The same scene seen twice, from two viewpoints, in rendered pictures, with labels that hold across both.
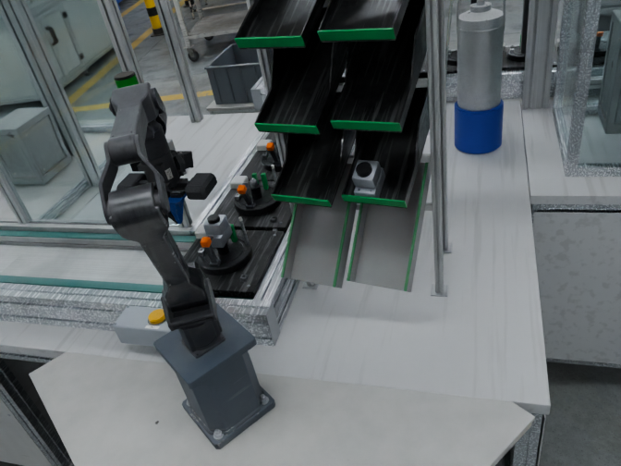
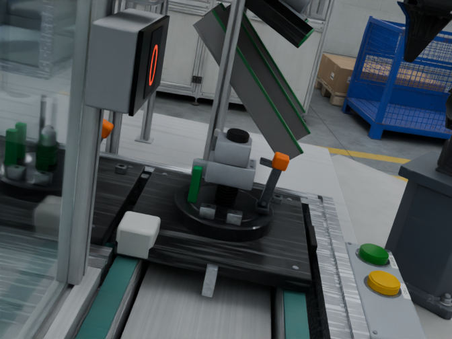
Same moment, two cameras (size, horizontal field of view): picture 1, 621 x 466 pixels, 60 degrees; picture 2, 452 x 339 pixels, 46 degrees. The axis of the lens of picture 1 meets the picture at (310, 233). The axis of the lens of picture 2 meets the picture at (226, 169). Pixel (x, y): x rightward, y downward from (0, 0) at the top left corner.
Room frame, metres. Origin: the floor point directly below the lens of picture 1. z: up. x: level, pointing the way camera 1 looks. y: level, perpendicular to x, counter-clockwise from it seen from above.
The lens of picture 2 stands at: (1.37, 0.85, 1.31)
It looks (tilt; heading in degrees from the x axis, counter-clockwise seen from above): 22 degrees down; 249
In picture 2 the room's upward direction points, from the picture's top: 12 degrees clockwise
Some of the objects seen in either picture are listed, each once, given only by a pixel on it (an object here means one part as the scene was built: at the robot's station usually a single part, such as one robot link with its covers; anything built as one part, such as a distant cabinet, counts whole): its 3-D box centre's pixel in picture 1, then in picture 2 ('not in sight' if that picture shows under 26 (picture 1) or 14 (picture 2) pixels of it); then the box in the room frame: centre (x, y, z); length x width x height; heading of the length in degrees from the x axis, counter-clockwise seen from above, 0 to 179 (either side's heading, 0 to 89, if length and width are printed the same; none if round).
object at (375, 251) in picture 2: not in sight; (372, 256); (0.92, 0.32, 0.96); 0.04 x 0.04 x 0.02
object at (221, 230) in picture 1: (218, 226); (226, 155); (1.13, 0.22, 1.06); 0.08 x 0.04 x 0.07; 159
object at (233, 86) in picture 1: (269, 70); not in sight; (3.25, 0.06, 0.73); 0.62 x 0.42 x 0.23; 69
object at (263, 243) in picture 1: (226, 260); (220, 221); (1.12, 0.22, 0.96); 0.24 x 0.24 x 0.02; 69
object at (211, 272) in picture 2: not in sight; (210, 280); (1.16, 0.34, 0.95); 0.01 x 0.01 x 0.04; 69
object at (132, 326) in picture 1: (162, 326); (375, 305); (0.95, 0.38, 0.93); 0.21 x 0.07 x 0.06; 69
